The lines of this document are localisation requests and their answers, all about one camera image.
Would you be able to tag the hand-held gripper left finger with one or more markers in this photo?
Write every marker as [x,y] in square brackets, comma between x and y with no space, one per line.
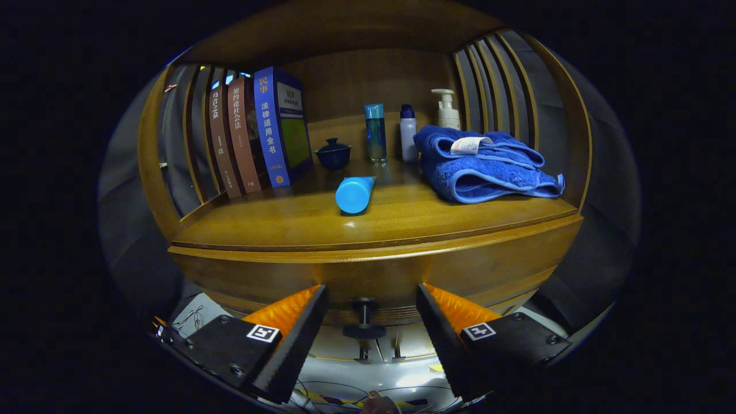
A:
[296,351]

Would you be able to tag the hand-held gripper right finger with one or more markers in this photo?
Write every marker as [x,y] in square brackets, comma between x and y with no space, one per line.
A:
[451,345]

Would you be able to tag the wooden drawer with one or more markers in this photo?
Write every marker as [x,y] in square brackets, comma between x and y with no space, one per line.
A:
[402,270]

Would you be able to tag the blue cosmetic tube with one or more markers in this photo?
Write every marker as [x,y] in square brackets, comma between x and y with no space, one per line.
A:
[353,195]

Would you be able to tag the wooden cabinet door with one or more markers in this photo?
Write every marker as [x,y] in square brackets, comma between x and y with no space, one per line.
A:
[336,348]
[414,340]

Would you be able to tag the wooden countertop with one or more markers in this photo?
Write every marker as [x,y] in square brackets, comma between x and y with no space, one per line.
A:
[402,218]

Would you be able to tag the wooden cabinet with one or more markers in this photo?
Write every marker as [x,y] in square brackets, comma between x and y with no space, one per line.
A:
[368,86]

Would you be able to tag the folded blue towel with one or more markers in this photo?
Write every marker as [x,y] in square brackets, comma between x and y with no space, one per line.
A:
[477,172]

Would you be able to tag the dark blue lidded teacup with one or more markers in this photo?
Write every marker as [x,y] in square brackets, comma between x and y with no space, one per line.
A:
[333,155]

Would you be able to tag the white bottle with blue cap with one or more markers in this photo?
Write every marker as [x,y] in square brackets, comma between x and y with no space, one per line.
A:
[408,138]

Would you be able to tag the teal glass bottle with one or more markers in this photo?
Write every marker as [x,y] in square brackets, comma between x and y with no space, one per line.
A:
[375,135]

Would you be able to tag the reddish brown book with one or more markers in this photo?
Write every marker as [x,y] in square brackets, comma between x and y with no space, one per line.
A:
[241,132]

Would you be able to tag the dark brown book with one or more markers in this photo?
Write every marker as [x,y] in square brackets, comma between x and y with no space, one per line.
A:
[221,138]

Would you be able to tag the thick blue book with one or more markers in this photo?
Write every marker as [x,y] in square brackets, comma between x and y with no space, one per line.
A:
[267,126]

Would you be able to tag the white pump bottle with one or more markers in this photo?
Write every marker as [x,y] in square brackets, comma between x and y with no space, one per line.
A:
[448,115]

